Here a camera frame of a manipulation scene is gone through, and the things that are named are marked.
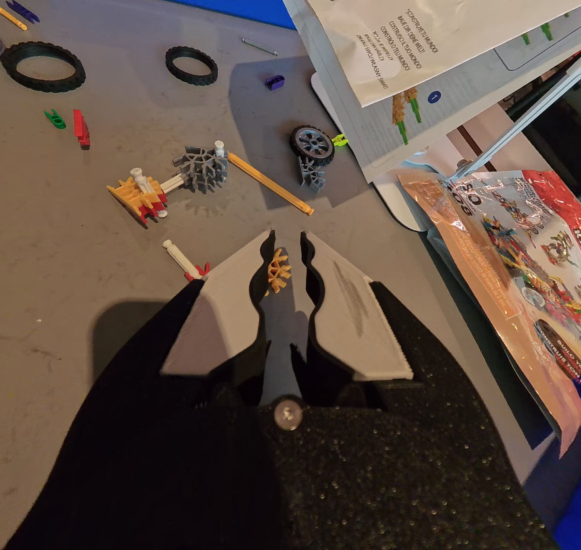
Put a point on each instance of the green clip connector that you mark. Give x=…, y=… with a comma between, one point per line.
x=55, y=119

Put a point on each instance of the orange plastic connector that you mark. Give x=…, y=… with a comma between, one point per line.
x=129, y=196

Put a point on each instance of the yellow half-round connector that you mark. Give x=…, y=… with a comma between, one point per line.
x=278, y=273

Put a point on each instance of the short white rod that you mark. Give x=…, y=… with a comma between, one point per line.
x=174, y=182
x=177, y=255
x=138, y=178
x=219, y=148

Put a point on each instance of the long yellow rod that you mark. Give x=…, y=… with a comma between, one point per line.
x=268, y=182

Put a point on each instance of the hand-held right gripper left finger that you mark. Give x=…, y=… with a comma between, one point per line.
x=213, y=323

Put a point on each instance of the lime green clip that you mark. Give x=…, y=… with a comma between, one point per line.
x=340, y=140

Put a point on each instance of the printed toy packaging bag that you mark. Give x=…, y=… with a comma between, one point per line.
x=499, y=264

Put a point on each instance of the toy wheel with black tyre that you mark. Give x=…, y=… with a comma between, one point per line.
x=312, y=145

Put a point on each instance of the toy instruction booklet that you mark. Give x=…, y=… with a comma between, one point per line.
x=408, y=37

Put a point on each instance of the red ridged connector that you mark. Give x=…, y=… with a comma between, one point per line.
x=81, y=127

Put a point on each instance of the small grey pin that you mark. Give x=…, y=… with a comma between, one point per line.
x=259, y=45

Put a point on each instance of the short yellow rod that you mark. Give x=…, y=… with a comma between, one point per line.
x=12, y=18

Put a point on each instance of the black rubber tyre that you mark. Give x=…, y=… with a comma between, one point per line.
x=190, y=81
x=45, y=87

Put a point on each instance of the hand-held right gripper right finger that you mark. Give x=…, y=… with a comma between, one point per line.
x=358, y=327

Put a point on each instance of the purple connector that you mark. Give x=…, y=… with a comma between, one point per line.
x=274, y=81

